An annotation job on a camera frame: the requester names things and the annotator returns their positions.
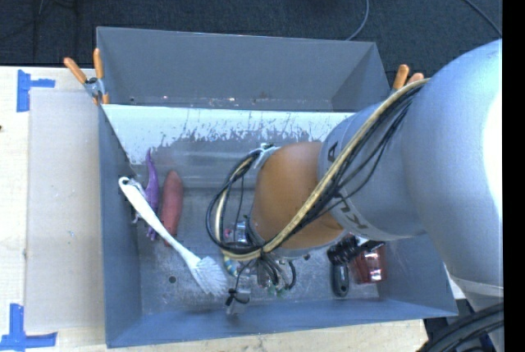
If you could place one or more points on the pale wood flat board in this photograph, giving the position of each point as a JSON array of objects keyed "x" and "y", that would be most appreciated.
[{"x": 61, "y": 198}]

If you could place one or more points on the purple toy animal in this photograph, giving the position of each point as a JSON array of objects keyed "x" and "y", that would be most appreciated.
[{"x": 152, "y": 186}]

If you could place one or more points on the white dish brush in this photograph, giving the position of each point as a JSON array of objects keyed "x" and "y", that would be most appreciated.
[{"x": 164, "y": 229}]

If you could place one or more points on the black cylinder on white bracket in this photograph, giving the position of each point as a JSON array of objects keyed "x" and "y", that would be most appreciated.
[{"x": 342, "y": 251}]

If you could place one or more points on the dark grey oval tool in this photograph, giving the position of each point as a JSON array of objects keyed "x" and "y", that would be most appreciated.
[{"x": 340, "y": 280}]

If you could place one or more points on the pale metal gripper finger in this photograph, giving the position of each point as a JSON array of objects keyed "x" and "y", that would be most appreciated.
[
  {"x": 231, "y": 266},
  {"x": 238, "y": 302}
]

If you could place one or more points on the grey metal bin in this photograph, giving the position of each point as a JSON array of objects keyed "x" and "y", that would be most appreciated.
[{"x": 229, "y": 67}]

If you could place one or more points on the red-brown sweet potato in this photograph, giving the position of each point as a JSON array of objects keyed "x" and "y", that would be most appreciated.
[{"x": 172, "y": 202}]

